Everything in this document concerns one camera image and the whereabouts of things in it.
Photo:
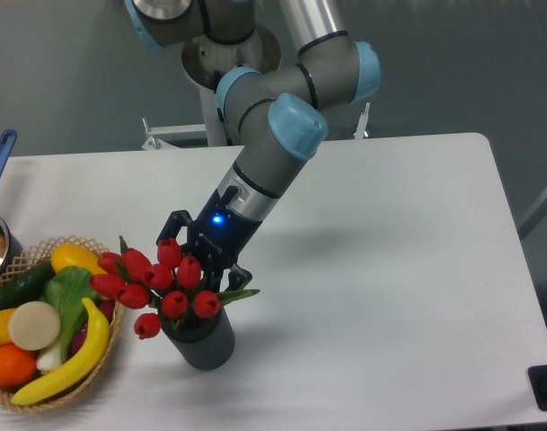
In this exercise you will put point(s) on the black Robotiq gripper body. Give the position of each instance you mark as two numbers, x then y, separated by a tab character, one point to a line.
217	235

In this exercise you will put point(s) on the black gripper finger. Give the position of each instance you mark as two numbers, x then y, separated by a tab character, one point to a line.
237	277
177	220

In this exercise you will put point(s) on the red tulip bouquet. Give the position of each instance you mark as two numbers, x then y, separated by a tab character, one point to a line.
175	287

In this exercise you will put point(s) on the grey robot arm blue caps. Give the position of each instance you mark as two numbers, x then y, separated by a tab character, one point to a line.
275	112

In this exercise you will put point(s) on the dark grey ribbed vase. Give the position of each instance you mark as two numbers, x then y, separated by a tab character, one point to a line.
206	346

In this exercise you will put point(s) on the purple red vegetable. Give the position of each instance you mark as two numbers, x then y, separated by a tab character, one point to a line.
107	309

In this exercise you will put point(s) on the yellow squash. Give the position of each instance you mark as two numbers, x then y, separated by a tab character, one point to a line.
74	265

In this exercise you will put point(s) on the green bok choy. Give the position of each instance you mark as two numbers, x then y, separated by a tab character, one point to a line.
72	318

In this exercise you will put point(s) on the woven wicker basket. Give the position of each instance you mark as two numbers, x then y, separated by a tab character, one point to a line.
30	258

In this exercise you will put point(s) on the yellow banana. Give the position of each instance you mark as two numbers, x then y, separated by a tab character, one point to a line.
76	367

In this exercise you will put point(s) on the dark green cucumber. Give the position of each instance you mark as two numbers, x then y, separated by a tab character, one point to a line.
25	287

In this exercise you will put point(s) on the round beige disc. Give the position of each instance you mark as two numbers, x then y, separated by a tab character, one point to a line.
34	325

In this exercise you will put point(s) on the orange fruit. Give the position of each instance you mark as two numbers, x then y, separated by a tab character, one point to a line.
17	366

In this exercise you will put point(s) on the black device at table edge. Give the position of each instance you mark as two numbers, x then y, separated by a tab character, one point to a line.
538	380

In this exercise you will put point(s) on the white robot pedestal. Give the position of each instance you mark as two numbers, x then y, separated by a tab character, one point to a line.
331	70

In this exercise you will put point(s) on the white frame at right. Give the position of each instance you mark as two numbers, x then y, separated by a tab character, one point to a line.
533	215

